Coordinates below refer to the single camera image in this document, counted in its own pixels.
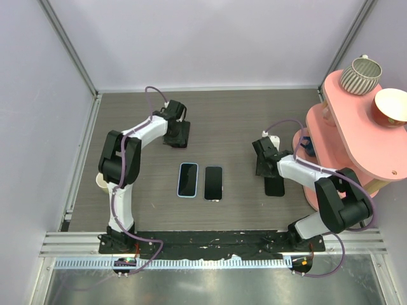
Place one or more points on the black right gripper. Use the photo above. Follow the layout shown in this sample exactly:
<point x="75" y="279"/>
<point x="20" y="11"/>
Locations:
<point x="260" y="171"/>

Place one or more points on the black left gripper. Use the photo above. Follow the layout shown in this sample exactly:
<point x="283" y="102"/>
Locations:
<point x="179" y="140"/>

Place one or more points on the black phone case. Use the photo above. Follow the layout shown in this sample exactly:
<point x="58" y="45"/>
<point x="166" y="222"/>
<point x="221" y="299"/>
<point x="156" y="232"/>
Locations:
<point x="274" y="186"/>

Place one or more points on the light blue phone case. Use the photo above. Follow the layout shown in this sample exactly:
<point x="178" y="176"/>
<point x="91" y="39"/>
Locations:
<point x="197" y="181"/>

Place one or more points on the clear magsafe phone case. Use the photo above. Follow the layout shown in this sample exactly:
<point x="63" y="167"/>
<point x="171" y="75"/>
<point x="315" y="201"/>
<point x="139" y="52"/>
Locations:
<point x="222" y="187"/>

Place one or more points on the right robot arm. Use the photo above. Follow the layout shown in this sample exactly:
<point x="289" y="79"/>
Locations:
<point x="342" y="201"/>

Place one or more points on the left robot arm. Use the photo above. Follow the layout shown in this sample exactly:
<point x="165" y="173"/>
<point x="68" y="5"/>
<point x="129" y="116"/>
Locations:
<point x="120" y="163"/>

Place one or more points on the blue cup on shelf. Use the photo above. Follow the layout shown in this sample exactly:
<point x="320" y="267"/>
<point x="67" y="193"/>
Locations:
<point x="308" y="146"/>

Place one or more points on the pink three-tier shelf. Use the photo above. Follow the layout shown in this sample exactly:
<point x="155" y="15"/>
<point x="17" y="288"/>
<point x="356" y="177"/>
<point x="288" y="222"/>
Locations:
<point x="344" y="134"/>

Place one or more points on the yellow paper cup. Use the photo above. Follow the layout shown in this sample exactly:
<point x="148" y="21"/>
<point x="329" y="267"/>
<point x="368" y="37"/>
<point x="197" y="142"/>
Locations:
<point x="101" y="183"/>

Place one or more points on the grey striped ceramic mug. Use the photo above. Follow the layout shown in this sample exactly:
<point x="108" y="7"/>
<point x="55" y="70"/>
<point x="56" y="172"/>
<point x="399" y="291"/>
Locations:
<point x="361" y="76"/>

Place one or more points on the red paper bowl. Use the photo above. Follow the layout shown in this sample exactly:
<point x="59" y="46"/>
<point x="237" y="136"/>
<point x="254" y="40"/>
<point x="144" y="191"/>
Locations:
<point x="388" y="108"/>

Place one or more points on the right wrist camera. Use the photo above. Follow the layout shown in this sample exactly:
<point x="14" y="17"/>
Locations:
<point x="275" y="140"/>

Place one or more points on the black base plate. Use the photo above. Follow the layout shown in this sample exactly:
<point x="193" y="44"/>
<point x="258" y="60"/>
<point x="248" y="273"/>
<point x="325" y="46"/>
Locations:
<point x="208" y="245"/>

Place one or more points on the slotted aluminium cable rail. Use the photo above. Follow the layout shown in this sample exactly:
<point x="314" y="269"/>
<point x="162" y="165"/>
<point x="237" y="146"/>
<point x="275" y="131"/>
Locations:
<point x="122" y="263"/>

